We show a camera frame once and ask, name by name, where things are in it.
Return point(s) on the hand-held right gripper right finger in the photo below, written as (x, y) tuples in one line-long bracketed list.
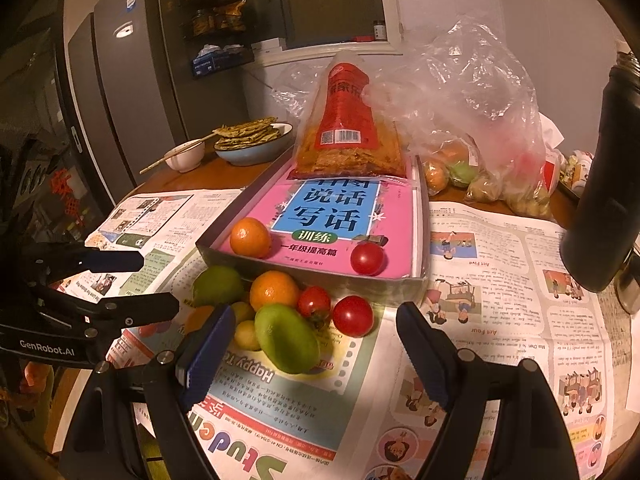
[(426, 360)]

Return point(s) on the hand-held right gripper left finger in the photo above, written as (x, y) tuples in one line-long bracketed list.
[(206, 357)]

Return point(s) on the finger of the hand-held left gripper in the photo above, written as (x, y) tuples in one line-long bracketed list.
[(147, 310), (115, 261)]

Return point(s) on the orange mandarin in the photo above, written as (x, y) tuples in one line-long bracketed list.
[(274, 290), (250, 237), (200, 319)]

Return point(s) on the kiwi fruit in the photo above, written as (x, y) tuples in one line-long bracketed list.
[(248, 335)]

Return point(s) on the small yellow-green fruit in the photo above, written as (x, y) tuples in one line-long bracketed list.
[(242, 311)]

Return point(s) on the round green fruit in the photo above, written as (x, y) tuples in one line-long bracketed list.
[(218, 286)]

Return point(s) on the grey cardboard box tray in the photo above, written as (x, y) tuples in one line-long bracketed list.
[(380, 292)]

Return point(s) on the oval green fruit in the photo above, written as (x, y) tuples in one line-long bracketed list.
[(286, 338)]

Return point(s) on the small red tomato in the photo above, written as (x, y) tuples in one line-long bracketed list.
[(314, 302)]

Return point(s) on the bag of tan fruits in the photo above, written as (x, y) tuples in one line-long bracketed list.
[(487, 187), (530, 200)]

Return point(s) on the red plastic lattice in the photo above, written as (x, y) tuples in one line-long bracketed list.
[(65, 190)]

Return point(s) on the colourful title newspaper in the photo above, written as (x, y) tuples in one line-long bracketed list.
[(280, 410)]

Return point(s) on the comic strip newspaper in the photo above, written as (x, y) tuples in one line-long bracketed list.
[(515, 280)]

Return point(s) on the small white bowl with chopsticks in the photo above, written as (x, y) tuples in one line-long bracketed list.
[(172, 156)]

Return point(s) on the grey refrigerator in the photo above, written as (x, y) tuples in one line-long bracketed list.
[(110, 100)]

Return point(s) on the blue enamel bowl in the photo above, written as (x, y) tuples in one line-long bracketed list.
[(255, 149)]

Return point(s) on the bagged orange fruit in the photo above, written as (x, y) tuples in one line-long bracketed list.
[(434, 177)]

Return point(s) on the stack of flat pancakes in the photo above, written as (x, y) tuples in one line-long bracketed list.
[(247, 132)]

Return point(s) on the bagged green fruit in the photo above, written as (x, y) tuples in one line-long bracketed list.
[(462, 172)]

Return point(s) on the pink and blue book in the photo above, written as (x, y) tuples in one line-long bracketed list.
[(320, 200)]

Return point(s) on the blue packet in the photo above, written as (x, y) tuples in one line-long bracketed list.
[(210, 62)]

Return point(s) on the white medicine jar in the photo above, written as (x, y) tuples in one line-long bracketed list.
[(581, 172)]

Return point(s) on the black thermos bottle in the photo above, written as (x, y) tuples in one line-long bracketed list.
[(600, 185)]

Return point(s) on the red snack packet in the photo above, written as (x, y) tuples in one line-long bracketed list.
[(345, 120)]

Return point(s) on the black hanging rack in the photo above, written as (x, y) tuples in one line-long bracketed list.
[(215, 15)]

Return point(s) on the clear plastic bag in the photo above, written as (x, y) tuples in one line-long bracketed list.
[(450, 85)]

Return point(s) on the small dark bottle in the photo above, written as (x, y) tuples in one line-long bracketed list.
[(380, 31)]

